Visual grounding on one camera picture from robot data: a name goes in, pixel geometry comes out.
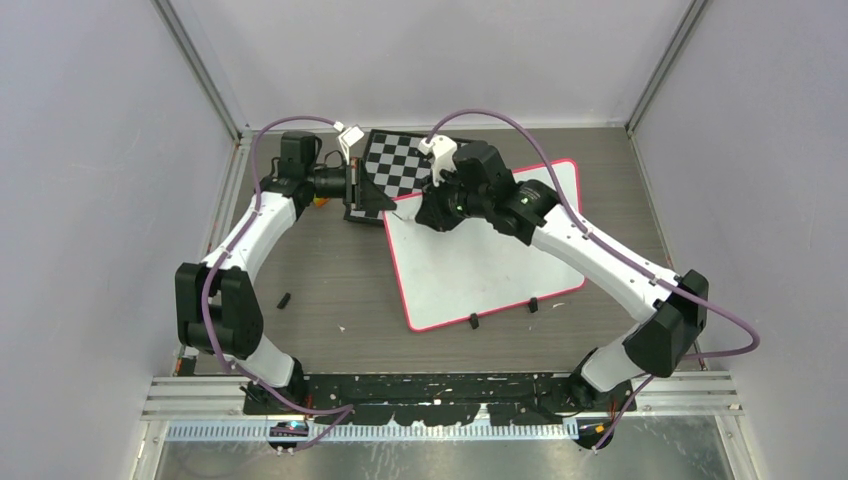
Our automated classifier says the pink framed whiteboard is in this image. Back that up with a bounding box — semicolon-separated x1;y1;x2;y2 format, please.
384;194;586;332

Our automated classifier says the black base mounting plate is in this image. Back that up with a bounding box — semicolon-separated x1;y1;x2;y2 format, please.
282;373;634;427

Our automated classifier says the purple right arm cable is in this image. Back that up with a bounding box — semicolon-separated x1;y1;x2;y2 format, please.
429;108;762;453

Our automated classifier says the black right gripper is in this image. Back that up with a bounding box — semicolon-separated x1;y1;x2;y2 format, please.
418;165;491;231

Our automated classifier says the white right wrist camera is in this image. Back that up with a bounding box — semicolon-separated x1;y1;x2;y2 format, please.
418;135;458;187

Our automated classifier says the aluminium frame rail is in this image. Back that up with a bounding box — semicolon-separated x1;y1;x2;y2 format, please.
142;371;743;446

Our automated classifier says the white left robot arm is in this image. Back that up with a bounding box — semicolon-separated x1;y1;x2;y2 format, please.
175;126;396;414

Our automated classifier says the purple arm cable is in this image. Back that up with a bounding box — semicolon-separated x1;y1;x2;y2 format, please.
429;108;762;453
199;115;356;455

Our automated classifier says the black white checkerboard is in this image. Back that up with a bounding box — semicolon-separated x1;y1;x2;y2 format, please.
361;129;431;200

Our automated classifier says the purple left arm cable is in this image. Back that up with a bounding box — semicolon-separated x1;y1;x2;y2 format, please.
199;115;356;455

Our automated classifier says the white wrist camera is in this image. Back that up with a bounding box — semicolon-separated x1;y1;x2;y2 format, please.
334;122;365;163
418;135;458;187

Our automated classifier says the black marker cap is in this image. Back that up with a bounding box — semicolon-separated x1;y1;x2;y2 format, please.
276;292;291;310

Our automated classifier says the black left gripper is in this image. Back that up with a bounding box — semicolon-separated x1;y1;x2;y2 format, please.
307;158;397;212

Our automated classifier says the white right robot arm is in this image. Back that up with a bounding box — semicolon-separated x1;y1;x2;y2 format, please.
415;135;709;411

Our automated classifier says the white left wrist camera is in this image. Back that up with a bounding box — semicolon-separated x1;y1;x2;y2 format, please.
334;122;365;163

